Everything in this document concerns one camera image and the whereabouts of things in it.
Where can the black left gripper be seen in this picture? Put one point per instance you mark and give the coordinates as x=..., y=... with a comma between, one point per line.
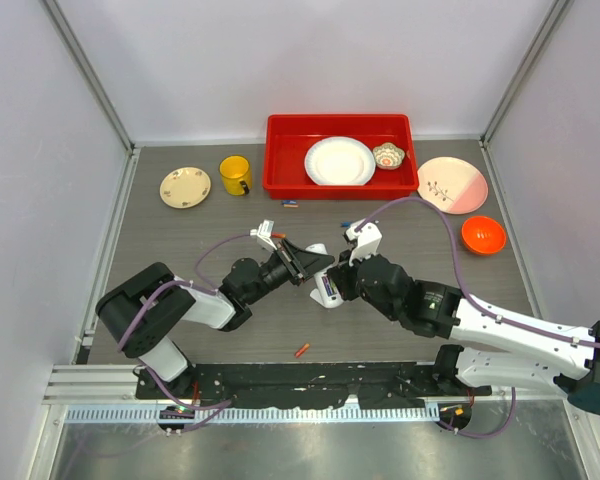
x=300, y=264

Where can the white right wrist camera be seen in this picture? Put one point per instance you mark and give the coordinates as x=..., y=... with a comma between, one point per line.
x=365, y=238

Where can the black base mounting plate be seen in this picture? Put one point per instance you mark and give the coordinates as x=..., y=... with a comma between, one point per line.
x=317, y=386

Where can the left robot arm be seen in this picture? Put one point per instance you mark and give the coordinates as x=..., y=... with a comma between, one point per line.
x=140, y=313

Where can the yellow mug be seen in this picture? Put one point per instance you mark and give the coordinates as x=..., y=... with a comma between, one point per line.
x=236, y=176

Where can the red plastic bin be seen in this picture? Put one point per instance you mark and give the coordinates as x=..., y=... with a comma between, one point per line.
x=290, y=136

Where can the red orange battery near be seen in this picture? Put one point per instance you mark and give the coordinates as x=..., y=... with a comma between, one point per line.
x=302, y=350

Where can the patterned small bowl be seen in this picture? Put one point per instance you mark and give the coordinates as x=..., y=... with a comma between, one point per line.
x=388, y=156

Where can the white remote control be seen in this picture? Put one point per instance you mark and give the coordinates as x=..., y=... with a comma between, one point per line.
x=318, y=293

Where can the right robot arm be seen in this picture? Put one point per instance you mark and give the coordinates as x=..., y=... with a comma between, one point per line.
x=486, y=345

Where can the pink white plate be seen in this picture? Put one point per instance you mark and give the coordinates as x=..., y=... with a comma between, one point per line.
x=453, y=185

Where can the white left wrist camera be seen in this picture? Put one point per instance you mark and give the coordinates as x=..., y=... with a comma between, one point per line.
x=263, y=235

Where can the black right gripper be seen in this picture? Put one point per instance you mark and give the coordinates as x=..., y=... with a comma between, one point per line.
x=343, y=273

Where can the cream floral plate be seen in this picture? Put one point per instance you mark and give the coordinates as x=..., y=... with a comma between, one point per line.
x=185, y=187

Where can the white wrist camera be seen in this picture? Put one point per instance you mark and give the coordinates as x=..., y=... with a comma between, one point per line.
x=365, y=238
x=263, y=235

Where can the purple blue battery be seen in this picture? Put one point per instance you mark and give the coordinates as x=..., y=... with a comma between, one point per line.
x=325, y=281

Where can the white slotted cable duct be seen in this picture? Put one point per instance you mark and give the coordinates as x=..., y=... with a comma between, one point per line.
x=349, y=413

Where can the white paper plate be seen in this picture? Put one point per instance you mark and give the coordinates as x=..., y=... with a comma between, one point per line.
x=339, y=161

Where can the orange plastic bowl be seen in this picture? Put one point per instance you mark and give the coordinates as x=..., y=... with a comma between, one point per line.
x=483, y=235

